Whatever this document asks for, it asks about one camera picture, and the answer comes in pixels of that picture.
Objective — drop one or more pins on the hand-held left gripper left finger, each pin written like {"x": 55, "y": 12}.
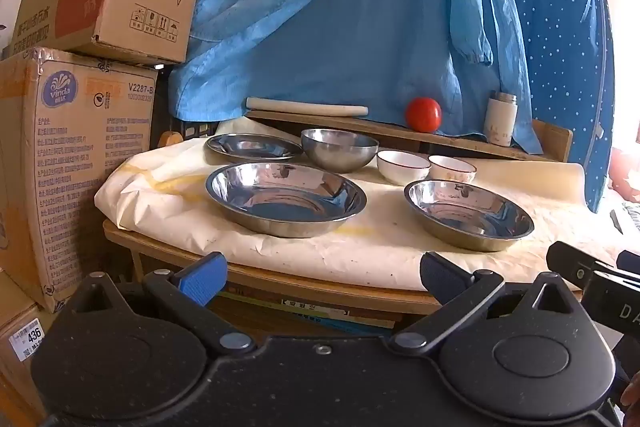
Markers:
{"x": 202, "y": 279}

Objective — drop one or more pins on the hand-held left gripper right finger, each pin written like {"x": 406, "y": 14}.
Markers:
{"x": 442, "y": 279}

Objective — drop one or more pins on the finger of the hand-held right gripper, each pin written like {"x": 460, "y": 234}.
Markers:
{"x": 570, "y": 259}
{"x": 631, "y": 264}

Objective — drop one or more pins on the large steel bowl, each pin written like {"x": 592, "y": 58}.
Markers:
{"x": 280, "y": 202}

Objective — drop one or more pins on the white bowl with red rim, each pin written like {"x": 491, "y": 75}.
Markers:
{"x": 452, "y": 169}
{"x": 400, "y": 169}

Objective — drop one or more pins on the shallow steel plate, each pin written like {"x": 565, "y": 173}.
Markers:
{"x": 250, "y": 147}

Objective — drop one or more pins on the person's right hand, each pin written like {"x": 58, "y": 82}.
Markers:
{"x": 634, "y": 402}

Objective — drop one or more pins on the cream paper table cover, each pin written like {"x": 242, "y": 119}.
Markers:
{"x": 165, "y": 202}

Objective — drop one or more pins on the red patterned cloth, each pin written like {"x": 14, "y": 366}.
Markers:
{"x": 625, "y": 174}

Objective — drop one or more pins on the black crate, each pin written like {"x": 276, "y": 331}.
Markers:
{"x": 192, "y": 129}

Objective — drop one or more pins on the white tumbler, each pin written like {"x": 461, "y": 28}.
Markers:
{"x": 499, "y": 119}

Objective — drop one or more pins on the wooden board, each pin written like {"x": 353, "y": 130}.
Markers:
{"x": 380, "y": 132}

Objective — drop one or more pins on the red tomato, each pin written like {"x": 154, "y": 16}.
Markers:
{"x": 423, "y": 114}

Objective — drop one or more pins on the large printed cardboard box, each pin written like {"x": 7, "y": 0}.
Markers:
{"x": 70, "y": 167}

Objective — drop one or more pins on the cardboard box with white label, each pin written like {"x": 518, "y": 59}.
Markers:
{"x": 20, "y": 347}

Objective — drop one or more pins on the white rolling pin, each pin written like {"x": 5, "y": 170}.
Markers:
{"x": 305, "y": 105}

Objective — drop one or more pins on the blue dotted cloth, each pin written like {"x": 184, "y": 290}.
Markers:
{"x": 555, "y": 32}

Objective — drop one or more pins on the blue garment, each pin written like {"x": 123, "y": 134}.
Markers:
{"x": 350, "y": 22}

